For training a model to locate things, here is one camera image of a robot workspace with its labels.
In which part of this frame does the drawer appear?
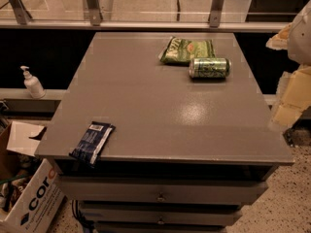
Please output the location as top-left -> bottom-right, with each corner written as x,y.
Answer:
56,176 -> 267,206
80,203 -> 242,226

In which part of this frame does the metal railing frame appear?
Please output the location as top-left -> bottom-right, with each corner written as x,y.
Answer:
0,0 -> 285,32

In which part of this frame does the blue snack packet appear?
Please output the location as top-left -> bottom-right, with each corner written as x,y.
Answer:
69,121 -> 116,167

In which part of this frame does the grey drawer cabinet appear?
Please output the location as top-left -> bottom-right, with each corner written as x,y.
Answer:
37,32 -> 293,233

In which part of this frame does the top drawer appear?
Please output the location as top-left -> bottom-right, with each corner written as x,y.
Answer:
56,176 -> 267,206

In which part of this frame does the green soda can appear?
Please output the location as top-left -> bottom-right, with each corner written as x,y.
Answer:
189,57 -> 231,79

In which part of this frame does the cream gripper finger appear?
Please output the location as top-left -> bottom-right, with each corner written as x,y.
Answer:
269,65 -> 311,129
265,23 -> 292,50

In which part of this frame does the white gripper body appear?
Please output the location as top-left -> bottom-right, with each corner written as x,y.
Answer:
288,0 -> 311,65

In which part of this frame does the middle drawer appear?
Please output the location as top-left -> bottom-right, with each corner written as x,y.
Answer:
80,203 -> 242,226

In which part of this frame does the green chip bag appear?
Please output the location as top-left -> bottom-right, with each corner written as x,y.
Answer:
158,37 -> 215,65

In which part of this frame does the white cardboard box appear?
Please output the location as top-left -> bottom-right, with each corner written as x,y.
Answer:
0,120 -> 66,233

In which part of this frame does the black cable under cabinet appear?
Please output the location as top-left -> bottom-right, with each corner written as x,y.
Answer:
71,199 -> 95,233

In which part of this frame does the white pump bottle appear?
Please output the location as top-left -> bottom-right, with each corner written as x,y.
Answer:
20,66 -> 46,99

